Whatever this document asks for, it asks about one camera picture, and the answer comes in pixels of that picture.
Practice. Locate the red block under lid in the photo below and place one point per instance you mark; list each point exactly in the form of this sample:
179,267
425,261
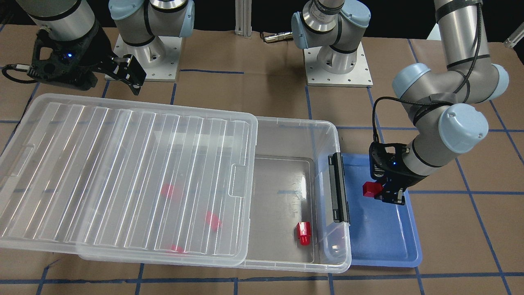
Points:
213,221
171,191
177,249

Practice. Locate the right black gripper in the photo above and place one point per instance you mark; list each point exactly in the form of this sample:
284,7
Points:
96,48

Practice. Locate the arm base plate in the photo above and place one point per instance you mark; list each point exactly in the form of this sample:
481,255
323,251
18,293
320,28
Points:
163,69
325,67

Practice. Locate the clear plastic storage box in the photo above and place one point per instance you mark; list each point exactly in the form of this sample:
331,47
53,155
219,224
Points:
261,176

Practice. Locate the aluminium frame post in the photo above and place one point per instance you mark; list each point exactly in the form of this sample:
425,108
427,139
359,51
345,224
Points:
243,18

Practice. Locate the clear plastic box lid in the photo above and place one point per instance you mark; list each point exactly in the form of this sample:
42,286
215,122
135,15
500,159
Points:
48,162

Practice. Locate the black box latch handle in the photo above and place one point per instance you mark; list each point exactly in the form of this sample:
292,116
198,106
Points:
340,209

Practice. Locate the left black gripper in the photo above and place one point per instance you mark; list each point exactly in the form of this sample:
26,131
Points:
410,178

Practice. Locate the blue plastic tray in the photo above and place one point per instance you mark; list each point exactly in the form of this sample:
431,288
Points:
381,234

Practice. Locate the red block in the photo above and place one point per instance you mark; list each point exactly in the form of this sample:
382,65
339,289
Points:
177,249
213,221
304,233
171,191
372,190

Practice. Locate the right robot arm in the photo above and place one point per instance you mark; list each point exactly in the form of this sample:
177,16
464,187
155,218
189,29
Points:
138,21

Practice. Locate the silver cable connector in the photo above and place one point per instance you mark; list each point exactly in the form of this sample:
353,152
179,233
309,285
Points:
278,37

